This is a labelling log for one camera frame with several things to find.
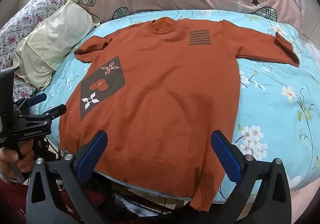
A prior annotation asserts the white red floral quilt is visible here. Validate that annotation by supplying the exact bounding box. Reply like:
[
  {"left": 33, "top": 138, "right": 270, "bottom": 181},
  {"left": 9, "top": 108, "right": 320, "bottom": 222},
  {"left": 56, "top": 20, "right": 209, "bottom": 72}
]
[{"left": 1, "top": 0, "right": 77, "bottom": 100}]

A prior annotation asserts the orange knit sweater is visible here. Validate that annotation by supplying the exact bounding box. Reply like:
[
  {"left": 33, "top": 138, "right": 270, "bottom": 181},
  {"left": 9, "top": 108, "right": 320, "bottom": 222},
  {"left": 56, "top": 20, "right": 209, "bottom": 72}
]
[{"left": 59, "top": 17, "right": 299, "bottom": 211}]

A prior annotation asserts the person's left hand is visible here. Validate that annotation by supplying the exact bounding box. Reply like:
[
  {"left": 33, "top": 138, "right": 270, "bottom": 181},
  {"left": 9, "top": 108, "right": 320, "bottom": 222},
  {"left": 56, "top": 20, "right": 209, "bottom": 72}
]
[{"left": 1, "top": 139, "right": 34, "bottom": 181}]

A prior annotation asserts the light blue floral bedsheet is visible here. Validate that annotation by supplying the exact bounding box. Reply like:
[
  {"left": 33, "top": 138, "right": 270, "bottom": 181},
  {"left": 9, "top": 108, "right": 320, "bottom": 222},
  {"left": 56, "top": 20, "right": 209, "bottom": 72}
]
[{"left": 32, "top": 10, "right": 319, "bottom": 202}]

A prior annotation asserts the cream yellow pillow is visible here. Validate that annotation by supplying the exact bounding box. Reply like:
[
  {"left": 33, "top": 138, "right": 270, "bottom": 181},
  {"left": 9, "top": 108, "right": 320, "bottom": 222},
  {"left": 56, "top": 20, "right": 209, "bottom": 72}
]
[{"left": 13, "top": 0, "right": 100, "bottom": 90}]

